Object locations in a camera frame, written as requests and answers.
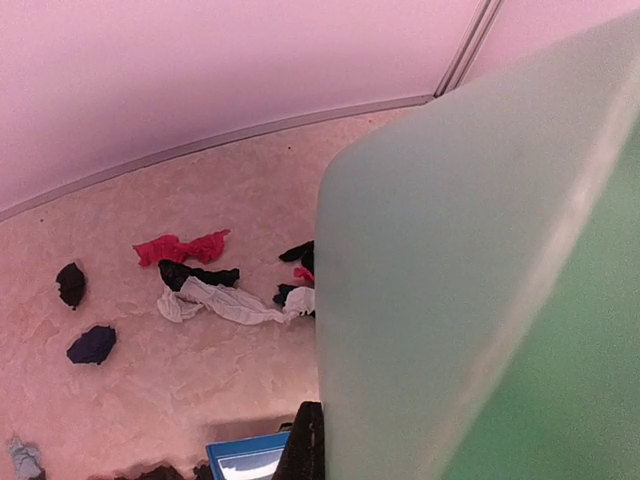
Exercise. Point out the black paper scrap far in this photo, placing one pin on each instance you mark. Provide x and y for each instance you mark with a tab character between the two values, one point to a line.
72	285

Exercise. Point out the pink paper scrap far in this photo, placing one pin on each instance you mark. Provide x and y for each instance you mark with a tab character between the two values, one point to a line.
204	249

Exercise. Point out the teal plastic waste bin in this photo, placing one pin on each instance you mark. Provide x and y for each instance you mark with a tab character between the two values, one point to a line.
477	277

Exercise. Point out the dark blue paper scrap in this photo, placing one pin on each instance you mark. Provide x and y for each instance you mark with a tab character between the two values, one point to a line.
93	346

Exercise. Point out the white paper scrap long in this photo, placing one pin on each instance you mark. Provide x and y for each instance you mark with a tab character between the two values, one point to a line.
229	303

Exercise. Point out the light blue paper scrap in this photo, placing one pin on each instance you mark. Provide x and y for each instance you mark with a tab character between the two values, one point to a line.
26	460

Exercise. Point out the black scrap pile centre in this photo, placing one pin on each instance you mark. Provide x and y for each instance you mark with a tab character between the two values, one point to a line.
298	300

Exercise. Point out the blue plastic dustpan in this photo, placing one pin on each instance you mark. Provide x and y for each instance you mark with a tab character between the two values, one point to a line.
247	459

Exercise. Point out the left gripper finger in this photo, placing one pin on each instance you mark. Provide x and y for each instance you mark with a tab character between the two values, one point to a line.
303	457

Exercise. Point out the right metal corner post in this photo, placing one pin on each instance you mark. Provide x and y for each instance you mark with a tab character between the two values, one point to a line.
482	21

